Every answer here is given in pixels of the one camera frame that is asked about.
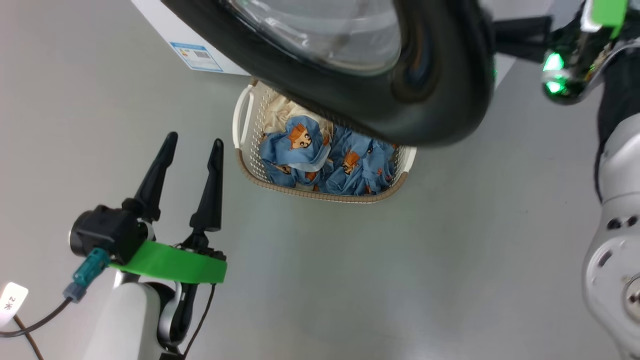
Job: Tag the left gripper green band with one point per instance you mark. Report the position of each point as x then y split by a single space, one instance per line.
170 262

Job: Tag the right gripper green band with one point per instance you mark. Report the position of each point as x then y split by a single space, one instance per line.
582 55

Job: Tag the cream garment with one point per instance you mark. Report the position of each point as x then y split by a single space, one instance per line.
277 112

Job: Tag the blue cartoon print garment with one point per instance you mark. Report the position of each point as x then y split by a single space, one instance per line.
295 145
360 165

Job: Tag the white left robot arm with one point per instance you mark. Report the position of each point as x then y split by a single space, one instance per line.
125 325

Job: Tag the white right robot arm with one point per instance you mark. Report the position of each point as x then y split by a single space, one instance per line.
617 200

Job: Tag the cream perforated laundry basket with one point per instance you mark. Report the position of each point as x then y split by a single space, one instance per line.
247 150

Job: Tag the blue energy label sticker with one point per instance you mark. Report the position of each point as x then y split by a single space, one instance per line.
197 56

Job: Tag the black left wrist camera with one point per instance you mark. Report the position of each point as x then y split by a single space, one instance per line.
107 232

